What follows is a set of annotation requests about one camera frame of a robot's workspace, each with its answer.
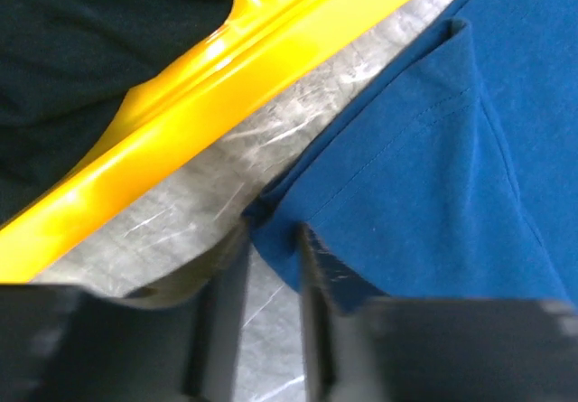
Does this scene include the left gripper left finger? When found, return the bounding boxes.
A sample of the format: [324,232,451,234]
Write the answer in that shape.
[1,228,250,401]

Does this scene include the yellow plastic tray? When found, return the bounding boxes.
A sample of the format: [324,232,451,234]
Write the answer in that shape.
[1,0,409,283]

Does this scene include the black t-shirt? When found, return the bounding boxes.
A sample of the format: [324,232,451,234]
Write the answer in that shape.
[1,0,233,221]

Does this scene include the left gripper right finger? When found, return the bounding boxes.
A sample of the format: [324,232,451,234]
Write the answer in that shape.
[298,225,577,401]

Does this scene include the blue t-shirt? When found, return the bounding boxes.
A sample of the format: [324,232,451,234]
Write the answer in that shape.
[246,0,577,303]

